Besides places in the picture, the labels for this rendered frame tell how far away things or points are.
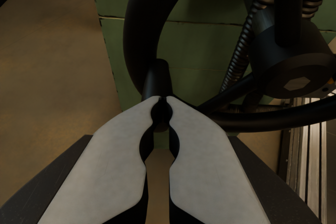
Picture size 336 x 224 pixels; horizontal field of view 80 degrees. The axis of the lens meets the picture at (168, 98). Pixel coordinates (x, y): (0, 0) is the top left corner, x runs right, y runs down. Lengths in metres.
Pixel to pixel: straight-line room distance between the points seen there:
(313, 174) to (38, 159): 1.10
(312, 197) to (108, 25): 0.81
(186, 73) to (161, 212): 0.63
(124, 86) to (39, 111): 0.73
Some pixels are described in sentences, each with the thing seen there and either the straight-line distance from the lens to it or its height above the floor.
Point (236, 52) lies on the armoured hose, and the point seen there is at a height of 0.76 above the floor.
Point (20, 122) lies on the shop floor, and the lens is 1.21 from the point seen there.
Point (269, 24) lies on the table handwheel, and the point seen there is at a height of 0.82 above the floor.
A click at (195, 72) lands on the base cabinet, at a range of 0.47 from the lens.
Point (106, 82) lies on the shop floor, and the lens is 1.19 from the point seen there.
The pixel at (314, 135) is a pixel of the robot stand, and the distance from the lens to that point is 1.00.
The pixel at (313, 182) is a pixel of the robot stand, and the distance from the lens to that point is 0.91.
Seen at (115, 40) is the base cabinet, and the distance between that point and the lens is 0.42.
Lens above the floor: 0.94
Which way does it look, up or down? 58 degrees down
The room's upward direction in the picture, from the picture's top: 8 degrees clockwise
